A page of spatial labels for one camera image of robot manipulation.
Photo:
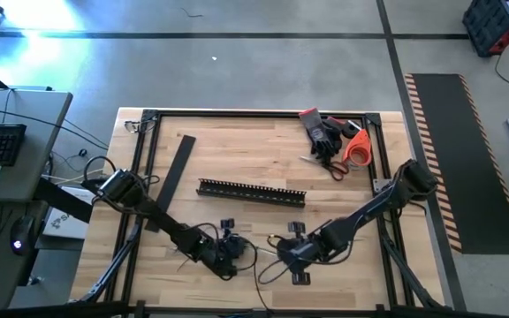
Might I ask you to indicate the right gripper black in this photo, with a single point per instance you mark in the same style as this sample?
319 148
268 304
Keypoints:
301 252

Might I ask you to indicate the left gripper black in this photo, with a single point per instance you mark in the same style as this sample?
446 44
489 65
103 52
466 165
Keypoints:
228 252

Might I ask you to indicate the black zip tie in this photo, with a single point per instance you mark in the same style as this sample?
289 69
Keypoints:
259 289

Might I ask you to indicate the black duct cover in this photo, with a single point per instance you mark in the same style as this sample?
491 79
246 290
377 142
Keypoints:
180 163

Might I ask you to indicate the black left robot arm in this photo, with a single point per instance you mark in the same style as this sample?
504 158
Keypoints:
161 221

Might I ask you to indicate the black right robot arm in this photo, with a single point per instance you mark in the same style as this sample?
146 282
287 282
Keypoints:
369 212

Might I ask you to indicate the grey metal mounting plate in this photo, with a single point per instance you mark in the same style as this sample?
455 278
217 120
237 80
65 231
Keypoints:
382 185

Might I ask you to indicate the grey glove with red cuff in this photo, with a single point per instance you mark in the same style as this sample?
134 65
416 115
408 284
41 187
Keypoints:
335 132
318 132

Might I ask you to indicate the red and white box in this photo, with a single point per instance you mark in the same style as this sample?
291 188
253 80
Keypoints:
362 141

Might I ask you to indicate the black tape roll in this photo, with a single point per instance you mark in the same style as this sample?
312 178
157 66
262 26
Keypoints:
345 128

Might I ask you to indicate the white cardboard box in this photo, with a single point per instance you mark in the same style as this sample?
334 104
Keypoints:
64 225

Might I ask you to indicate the black slanted flat bar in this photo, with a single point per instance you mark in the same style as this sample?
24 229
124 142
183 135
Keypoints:
64 201

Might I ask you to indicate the black computer mouse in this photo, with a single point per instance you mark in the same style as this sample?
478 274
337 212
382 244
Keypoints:
22 234

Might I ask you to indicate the black striped floor mat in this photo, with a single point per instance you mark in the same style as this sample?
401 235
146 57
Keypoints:
493 132

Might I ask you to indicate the grey desk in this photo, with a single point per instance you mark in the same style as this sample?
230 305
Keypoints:
38 115

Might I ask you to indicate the black and red toolbox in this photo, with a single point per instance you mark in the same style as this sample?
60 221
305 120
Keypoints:
493 22

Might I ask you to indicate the black aluminium table frame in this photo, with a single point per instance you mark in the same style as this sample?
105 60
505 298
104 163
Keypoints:
259 114

